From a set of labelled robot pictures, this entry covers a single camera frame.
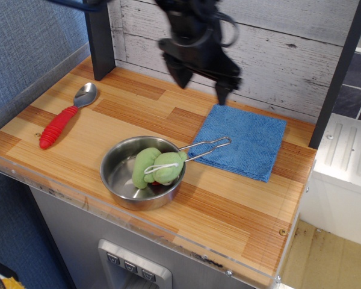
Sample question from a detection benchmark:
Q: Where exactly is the dark grey left post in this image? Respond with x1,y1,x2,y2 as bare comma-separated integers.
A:
85,4,116,81

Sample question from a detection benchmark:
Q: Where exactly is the yellow object at corner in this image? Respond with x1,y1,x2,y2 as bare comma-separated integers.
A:
1,278,25,289

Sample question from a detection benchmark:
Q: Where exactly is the blue towel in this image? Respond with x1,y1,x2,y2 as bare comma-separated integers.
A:
188,105,286,182

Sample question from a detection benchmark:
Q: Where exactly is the green plush toy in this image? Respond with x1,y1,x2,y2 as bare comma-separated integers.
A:
132,148,187,189

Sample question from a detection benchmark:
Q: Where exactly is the white ridged cabinet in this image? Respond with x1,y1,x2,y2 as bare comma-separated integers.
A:
300,114,361,244

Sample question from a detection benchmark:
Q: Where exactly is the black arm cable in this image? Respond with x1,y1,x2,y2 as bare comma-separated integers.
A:
48,0,240,49

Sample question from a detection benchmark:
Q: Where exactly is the dark grey right post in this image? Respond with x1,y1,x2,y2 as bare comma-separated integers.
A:
309,1,361,149

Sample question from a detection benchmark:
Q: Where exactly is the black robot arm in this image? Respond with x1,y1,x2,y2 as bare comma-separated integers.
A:
156,1,241,105

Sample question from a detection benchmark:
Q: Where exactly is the dark grey post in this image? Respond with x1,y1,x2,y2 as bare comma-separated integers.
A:
309,1,361,149
85,4,116,81

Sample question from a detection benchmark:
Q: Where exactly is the steel pan with wire handle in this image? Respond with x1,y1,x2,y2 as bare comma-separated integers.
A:
100,136,231,210

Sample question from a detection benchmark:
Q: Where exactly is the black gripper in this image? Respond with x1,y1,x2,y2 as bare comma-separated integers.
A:
158,29,241,105

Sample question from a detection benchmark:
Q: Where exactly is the clear acrylic edge guard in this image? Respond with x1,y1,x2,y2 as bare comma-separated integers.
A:
0,142,316,288

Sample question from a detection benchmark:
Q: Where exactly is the silver button panel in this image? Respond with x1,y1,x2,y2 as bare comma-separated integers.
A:
97,239,173,288

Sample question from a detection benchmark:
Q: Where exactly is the red handled metal spoon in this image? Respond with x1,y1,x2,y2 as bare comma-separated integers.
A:
39,82,97,149

